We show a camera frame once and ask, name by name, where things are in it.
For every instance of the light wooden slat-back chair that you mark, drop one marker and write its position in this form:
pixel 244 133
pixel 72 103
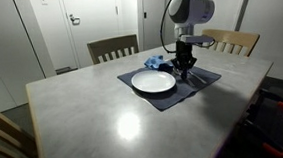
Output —
pixel 235 35
pixel 5 132

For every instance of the olive slat-back chair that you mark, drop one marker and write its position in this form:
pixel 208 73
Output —
pixel 112 43

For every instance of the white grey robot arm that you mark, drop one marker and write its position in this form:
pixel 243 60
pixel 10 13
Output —
pixel 193 10

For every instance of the white round plate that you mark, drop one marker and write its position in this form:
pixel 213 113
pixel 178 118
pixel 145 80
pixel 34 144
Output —
pixel 153 81

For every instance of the blue crumpled cloth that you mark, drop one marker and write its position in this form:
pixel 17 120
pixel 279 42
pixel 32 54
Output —
pixel 153 61

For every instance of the black door latch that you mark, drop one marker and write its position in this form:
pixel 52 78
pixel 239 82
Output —
pixel 145 15

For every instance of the small white wall switch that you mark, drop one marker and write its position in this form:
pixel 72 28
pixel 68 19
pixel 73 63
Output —
pixel 44 0

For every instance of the dark blue woven placemat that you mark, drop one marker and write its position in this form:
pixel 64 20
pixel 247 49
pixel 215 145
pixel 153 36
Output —
pixel 169 98

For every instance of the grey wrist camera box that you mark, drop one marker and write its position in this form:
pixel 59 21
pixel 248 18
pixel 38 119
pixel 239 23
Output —
pixel 197 39

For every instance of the silver metal spoon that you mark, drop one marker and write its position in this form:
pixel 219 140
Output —
pixel 191 83

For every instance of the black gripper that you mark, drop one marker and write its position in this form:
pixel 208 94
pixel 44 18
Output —
pixel 184 51

